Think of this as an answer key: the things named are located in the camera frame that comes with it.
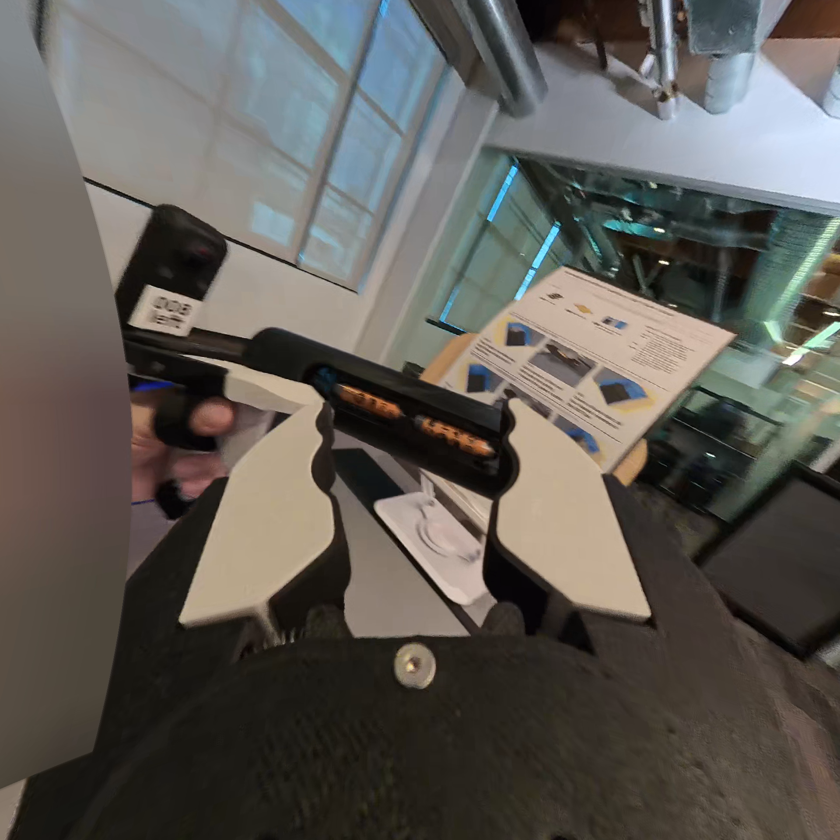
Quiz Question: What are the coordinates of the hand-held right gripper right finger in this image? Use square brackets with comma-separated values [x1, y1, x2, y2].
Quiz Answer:
[482, 398, 653, 634]

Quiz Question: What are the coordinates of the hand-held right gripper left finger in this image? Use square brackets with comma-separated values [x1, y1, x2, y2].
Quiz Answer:
[180, 401, 353, 634]

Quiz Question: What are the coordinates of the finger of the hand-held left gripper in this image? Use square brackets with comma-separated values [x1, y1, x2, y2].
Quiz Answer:
[217, 368, 324, 424]

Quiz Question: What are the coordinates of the black remote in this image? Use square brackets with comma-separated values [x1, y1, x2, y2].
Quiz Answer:
[247, 329, 519, 500]

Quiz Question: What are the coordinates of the orange black battery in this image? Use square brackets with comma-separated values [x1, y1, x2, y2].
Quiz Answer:
[339, 381, 405, 420]
[418, 414, 498, 459]

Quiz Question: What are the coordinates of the person's left hand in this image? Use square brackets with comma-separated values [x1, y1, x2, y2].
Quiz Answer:
[132, 394, 245, 508]

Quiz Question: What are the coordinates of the instruction sheet on stand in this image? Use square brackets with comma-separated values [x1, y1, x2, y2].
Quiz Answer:
[376, 267, 736, 607]

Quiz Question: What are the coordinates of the large glass window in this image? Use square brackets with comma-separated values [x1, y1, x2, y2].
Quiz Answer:
[40, 0, 450, 292]

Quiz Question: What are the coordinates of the black floor sign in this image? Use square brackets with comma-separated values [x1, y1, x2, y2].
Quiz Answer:
[696, 466, 840, 660]

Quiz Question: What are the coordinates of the tall glass window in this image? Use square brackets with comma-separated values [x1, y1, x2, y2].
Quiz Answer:
[431, 155, 568, 337]

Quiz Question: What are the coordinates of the black wire shelf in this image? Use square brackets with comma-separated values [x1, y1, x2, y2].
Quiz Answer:
[661, 385, 765, 522]

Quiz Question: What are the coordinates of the silver air duct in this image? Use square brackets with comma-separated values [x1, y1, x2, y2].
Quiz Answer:
[447, 0, 550, 119]

